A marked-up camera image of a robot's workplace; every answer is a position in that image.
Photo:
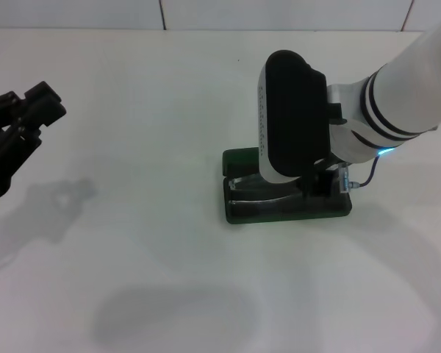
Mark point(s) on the green glasses case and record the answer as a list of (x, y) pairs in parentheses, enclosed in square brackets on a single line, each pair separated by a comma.
[(279, 217)]

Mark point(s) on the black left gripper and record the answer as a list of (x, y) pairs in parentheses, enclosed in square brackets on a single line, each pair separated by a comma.
[(0, 158)]

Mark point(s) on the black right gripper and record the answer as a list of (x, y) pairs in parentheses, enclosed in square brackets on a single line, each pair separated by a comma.
[(327, 166)]

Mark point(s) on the right gripper silver connector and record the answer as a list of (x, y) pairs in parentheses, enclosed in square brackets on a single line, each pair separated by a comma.
[(347, 182)]

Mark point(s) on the clear white glasses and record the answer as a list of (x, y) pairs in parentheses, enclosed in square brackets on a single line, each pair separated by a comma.
[(250, 182)]

